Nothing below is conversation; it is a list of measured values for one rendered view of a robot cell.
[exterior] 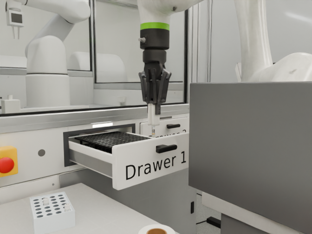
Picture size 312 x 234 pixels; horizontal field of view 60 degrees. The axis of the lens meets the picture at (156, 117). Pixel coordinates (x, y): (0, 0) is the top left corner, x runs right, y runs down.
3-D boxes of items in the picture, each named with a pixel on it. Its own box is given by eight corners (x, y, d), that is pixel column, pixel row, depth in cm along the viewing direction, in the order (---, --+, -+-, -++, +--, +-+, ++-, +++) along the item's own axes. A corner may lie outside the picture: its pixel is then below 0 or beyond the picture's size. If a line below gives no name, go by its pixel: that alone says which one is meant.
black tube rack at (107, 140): (157, 158, 89) (157, 139, 88) (112, 170, 77) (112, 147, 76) (117, 147, 105) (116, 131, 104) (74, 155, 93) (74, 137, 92)
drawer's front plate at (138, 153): (191, 166, 86) (191, 132, 85) (116, 191, 66) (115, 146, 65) (187, 165, 87) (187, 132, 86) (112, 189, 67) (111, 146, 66)
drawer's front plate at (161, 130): (189, 140, 126) (190, 117, 125) (143, 151, 106) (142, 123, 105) (186, 140, 128) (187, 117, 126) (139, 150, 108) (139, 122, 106)
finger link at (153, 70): (159, 69, 87) (162, 68, 86) (160, 104, 87) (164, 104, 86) (150, 68, 84) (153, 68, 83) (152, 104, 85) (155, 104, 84)
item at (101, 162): (184, 161, 86) (184, 143, 85) (117, 181, 68) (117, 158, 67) (111, 142, 114) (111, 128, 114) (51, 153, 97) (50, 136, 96)
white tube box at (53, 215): (75, 226, 61) (74, 210, 60) (34, 236, 57) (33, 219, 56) (65, 205, 71) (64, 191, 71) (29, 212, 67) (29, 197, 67)
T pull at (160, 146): (177, 149, 75) (177, 144, 75) (158, 153, 70) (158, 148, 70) (168, 147, 78) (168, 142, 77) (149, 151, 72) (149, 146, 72)
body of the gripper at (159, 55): (136, 49, 85) (136, 79, 86) (155, 47, 79) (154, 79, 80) (153, 52, 90) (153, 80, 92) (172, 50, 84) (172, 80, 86)
